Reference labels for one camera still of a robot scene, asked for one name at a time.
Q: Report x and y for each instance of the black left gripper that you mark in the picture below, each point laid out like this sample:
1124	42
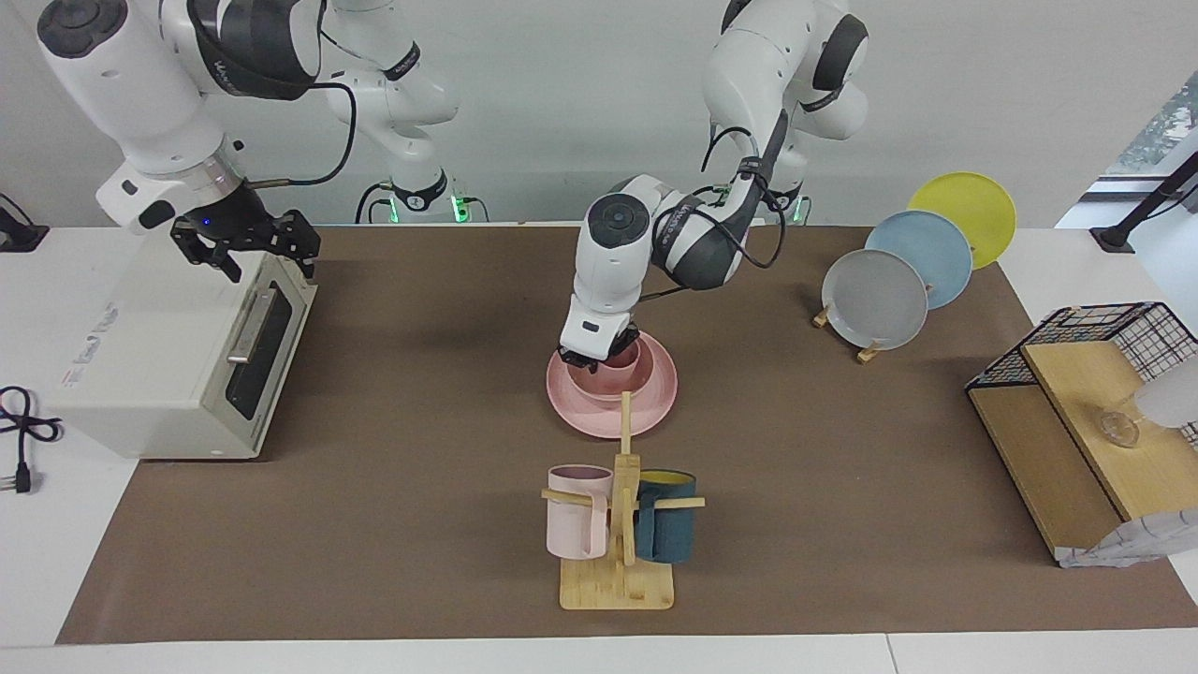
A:
622	339

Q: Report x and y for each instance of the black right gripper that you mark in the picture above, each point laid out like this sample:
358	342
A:
234	220

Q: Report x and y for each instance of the pink bowl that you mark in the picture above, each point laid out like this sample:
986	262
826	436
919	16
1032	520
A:
608	382

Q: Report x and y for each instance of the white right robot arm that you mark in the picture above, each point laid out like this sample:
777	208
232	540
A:
140	84

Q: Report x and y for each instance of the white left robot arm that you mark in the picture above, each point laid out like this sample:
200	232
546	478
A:
613	262

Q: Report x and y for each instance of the pink speckled plate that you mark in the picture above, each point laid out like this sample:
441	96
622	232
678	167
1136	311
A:
655	393

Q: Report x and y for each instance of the beige toaster oven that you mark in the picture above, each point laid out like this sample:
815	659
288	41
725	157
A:
159	374

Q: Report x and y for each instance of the pale pink mug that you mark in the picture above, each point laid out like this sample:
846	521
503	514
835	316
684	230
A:
571	524

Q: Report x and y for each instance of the dark teal mug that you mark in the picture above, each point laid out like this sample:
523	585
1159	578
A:
666	529

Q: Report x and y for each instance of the black table clamp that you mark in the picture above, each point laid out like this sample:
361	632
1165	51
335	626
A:
19	236

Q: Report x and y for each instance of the wooden mug tree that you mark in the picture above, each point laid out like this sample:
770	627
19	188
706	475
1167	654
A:
618	585

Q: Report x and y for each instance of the wooden plate rack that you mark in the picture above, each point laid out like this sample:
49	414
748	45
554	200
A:
869	354

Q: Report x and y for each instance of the brown table mat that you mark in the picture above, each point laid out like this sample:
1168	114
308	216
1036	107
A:
421	487

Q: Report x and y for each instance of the grey plate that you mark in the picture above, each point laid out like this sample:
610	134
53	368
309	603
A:
875	300

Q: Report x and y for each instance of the light blue plate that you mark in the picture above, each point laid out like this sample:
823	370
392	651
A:
936	253

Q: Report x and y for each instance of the yellow plate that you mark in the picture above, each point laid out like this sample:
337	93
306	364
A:
973	206

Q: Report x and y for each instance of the clear glass goblet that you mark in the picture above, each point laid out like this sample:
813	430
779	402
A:
1119	429

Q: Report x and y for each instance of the black clamp stand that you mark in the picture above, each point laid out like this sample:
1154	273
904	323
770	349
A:
1146	201

